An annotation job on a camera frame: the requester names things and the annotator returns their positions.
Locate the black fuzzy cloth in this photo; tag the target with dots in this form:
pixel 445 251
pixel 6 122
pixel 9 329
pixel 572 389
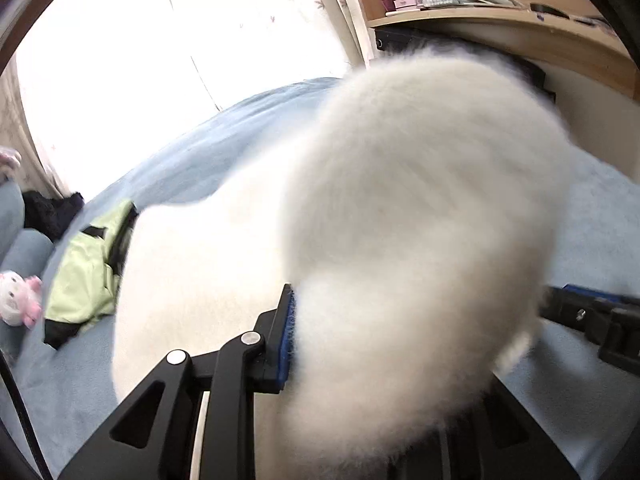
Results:
pixel 50 215

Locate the wooden shelf desk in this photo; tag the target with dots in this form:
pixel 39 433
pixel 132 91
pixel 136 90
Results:
pixel 500 25

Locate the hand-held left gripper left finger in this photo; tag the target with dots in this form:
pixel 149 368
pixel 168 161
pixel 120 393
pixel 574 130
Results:
pixel 286 350

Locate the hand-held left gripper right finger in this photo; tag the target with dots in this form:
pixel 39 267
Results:
pixel 500 435

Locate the dark purple bundle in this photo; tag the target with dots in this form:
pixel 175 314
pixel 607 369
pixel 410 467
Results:
pixel 389 0

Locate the blue bed blanket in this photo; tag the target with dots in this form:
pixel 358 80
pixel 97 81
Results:
pixel 200 160

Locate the blue pillow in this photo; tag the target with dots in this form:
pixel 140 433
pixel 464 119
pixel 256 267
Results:
pixel 25 255
pixel 10 210

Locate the white and pink cat plush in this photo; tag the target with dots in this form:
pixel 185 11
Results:
pixel 15 295

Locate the white fluffy coat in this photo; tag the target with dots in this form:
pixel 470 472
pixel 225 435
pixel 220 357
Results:
pixel 400 210

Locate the light green jacket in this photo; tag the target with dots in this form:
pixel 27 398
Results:
pixel 80 275

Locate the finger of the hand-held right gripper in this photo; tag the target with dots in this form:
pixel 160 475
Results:
pixel 580 310

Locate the small black flat item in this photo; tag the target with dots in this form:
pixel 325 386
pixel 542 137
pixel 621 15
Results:
pixel 547 10

